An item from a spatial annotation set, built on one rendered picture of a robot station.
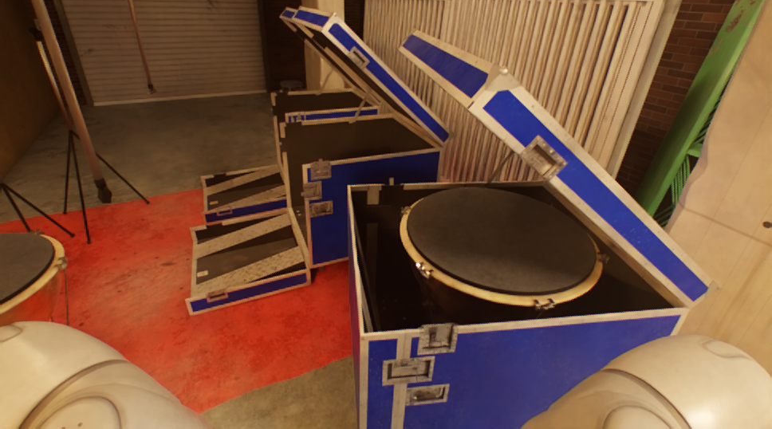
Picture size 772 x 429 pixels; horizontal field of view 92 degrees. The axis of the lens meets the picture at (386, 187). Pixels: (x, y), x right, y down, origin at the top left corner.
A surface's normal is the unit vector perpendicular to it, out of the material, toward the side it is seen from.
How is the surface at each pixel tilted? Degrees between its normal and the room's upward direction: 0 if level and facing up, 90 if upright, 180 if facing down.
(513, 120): 90
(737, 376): 18
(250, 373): 0
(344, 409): 0
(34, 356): 6
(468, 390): 90
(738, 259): 90
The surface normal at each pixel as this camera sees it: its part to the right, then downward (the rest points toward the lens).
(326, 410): 0.04, -0.89
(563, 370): 0.13, 0.46
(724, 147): -0.88, 0.18
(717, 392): 0.16, -0.72
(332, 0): 0.47, 0.42
